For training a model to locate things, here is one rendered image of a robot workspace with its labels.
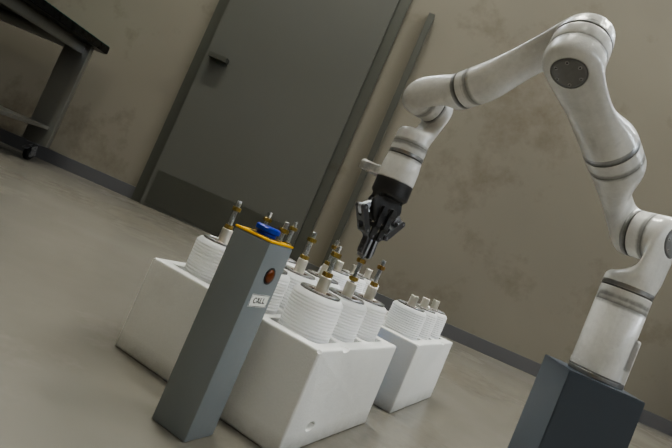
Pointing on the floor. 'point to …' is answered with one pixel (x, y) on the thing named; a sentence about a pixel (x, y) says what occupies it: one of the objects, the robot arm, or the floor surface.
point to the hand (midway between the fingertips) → (367, 247)
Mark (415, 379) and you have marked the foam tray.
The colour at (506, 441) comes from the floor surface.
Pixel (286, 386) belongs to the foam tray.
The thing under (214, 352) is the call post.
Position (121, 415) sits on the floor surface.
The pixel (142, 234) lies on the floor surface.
